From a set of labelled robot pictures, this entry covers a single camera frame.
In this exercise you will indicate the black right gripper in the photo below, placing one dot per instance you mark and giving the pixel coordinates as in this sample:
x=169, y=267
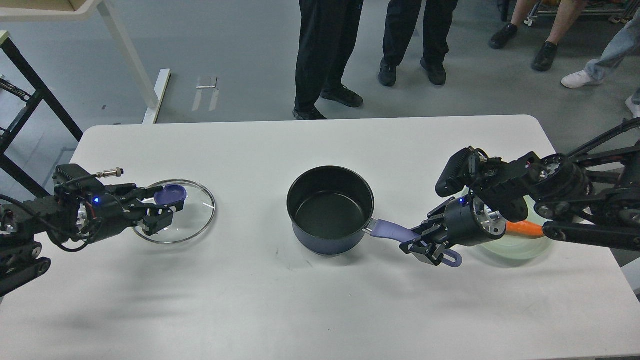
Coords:
x=464, y=221

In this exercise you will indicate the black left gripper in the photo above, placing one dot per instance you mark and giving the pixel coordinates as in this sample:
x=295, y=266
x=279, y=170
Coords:
x=107, y=215

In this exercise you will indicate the glass lid with purple knob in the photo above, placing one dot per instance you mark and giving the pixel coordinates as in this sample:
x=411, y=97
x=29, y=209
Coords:
x=198, y=211

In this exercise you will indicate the blue saucepan with purple handle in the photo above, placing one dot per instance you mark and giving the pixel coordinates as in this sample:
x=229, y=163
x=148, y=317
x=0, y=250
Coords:
x=331, y=209

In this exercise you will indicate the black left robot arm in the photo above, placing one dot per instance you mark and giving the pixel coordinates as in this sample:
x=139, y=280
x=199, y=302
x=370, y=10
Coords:
x=75, y=217

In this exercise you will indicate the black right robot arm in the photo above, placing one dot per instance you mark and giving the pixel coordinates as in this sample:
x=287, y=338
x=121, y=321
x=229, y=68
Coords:
x=585, y=198

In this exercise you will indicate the clear glass plate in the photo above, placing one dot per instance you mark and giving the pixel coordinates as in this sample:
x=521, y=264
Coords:
x=514, y=247

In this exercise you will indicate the orange toy carrot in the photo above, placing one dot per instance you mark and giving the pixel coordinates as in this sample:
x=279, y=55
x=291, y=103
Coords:
x=525, y=229

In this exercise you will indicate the person in jeans white sneakers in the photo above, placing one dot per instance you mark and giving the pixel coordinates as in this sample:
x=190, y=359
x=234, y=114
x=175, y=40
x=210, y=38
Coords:
x=626, y=41

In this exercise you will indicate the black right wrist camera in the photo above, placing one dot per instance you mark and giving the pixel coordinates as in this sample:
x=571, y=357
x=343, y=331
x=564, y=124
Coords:
x=453, y=177

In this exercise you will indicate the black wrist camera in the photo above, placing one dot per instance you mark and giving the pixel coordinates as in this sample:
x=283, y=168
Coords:
x=453, y=177
x=74, y=181

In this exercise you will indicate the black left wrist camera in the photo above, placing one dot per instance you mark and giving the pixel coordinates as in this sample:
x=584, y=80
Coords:
x=74, y=181

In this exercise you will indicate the black table frame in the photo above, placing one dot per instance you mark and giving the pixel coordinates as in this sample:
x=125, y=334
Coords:
x=41, y=94

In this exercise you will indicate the white desk frame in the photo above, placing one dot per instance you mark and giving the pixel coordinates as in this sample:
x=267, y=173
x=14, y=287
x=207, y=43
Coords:
x=82, y=48

